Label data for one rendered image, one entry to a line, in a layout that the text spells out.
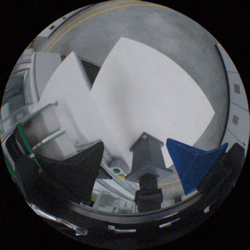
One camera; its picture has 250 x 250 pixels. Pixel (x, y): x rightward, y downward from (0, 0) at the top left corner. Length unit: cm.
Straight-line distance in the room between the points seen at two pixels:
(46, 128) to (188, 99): 72
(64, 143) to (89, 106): 24
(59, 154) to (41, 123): 19
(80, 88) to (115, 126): 27
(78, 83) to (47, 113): 22
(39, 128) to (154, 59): 63
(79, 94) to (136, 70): 31
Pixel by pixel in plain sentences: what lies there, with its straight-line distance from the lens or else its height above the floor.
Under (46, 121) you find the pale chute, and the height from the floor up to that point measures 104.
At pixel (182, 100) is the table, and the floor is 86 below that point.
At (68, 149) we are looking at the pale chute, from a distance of 46.
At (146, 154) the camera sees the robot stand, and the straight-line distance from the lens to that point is 32.
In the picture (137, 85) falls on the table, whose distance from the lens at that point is 36.
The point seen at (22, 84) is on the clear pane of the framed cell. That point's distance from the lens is 140.
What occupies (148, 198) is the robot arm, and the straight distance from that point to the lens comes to 27.
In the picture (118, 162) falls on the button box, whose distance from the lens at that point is 49.
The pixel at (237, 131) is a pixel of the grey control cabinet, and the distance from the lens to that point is 286.
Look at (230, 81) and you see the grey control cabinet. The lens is 277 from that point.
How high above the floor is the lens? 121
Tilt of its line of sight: 63 degrees down
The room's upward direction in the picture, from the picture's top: 162 degrees counter-clockwise
